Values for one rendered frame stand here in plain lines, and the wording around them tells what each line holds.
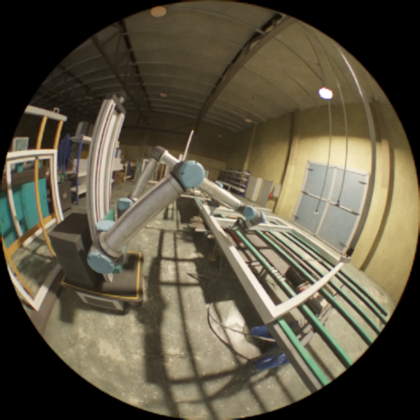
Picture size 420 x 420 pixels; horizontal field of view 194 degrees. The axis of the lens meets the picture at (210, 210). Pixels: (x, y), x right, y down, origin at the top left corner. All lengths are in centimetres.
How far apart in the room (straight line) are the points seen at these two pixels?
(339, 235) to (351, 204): 156
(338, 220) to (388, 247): 317
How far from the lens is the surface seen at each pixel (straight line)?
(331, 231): 715
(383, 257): 719
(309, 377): 76
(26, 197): 341
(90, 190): 89
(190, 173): 51
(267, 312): 61
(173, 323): 145
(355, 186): 723
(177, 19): 805
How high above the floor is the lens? 137
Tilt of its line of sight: 16 degrees down
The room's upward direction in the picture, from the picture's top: 14 degrees clockwise
